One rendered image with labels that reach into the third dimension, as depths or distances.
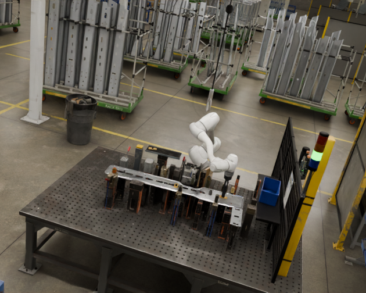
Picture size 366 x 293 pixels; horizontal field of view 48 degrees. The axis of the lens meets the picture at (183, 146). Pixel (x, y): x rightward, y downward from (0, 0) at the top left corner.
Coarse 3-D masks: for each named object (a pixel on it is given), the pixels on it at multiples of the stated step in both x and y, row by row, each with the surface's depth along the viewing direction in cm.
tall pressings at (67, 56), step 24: (72, 0) 761; (48, 24) 751; (72, 24) 770; (120, 24) 757; (48, 48) 766; (72, 48) 785; (96, 48) 808; (120, 48) 770; (48, 72) 784; (72, 72) 801; (96, 72) 794; (120, 72) 791
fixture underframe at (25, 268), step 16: (32, 224) 379; (48, 224) 374; (32, 240) 387; (96, 240) 366; (32, 256) 395; (48, 256) 392; (112, 256) 371; (144, 256) 358; (32, 272) 400; (80, 272) 387; (96, 272) 385; (192, 272) 351; (96, 288) 392; (128, 288) 378; (144, 288) 377; (192, 288) 357; (240, 288) 344
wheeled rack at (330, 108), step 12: (276, 36) 969; (300, 48) 988; (348, 60) 967; (348, 72) 948; (264, 84) 1084; (264, 96) 1025; (276, 96) 1026; (288, 96) 1042; (336, 96) 1062; (312, 108) 999; (324, 108) 1002; (336, 108) 983
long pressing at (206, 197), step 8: (112, 168) 410; (120, 168) 413; (120, 176) 399; (128, 176) 401; (144, 176) 407; (152, 176) 409; (152, 184) 396; (160, 184) 398; (184, 192) 393; (192, 192) 395; (208, 192) 400; (216, 192) 403; (208, 200) 388; (224, 200) 393; (232, 200) 395; (240, 200) 398; (240, 208) 385
